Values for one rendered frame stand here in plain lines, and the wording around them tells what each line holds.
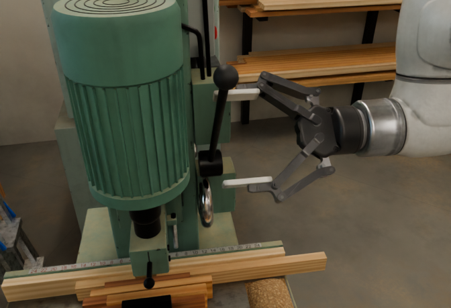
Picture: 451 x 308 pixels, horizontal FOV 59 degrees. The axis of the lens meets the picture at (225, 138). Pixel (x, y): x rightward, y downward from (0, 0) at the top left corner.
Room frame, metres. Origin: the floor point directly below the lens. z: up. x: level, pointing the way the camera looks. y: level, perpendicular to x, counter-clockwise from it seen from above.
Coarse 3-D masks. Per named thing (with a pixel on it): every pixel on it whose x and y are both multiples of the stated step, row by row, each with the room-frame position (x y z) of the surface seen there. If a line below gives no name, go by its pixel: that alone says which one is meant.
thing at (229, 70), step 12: (216, 72) 0.49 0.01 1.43; (228, 72) 0.49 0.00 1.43; (216, 84) 0.49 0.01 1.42; (228, 84) 0.48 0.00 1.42; (216, 108) 0.55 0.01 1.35; (216, 120) 0.57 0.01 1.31; (216, 132) 0.60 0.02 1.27; (216, 144) 0.64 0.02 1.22; (204, 156) 0.71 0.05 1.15; (216, 156) 0.72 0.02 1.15; (204, 168) 0.70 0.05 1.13; (216, 168) 0.70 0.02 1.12
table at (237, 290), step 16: (224, 288) 0.57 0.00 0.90; (240, 288) 0.57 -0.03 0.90; (288, 288) 0.57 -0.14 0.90; (16, 304) 0.53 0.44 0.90; (32, 304) 0.53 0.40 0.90; (48, 304) 0.53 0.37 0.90; (64, 304) 0.53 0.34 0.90; (80, 304) 0.53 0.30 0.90; (208, 304) 0.53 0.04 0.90; (224, 304) 0.53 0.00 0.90; (240, 304) 0.53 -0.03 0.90
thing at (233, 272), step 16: (288, 256) 0.62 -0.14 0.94; (304, 256) 0.62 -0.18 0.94; (320, 256) 0.62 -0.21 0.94; (192, 272) 0.58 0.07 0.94; (208, 272) 0.58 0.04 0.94; (224, 272) 0.58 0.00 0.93; (240, 272) 0.59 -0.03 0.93; (256, 272) 0.59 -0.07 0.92; (272, 272) 0.60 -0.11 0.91; (288, 272) 0.60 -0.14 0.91; (80, 288) 0.54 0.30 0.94; (96, 288) 0.54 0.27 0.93
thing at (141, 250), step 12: (132, 228) 0.58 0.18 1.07; (132, 240) 0.54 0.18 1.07; (144, 240) 0.54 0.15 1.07; (156, 240) 0.54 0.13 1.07; (132, 252) 0.52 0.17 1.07; (144, 252) 0.52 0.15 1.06; (156, 252) 0.52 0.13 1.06; (132, 264) 0.51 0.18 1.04; (144, 264) 0.52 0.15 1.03; (156, 264) 0.52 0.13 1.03; (168, 264) 0.53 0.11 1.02
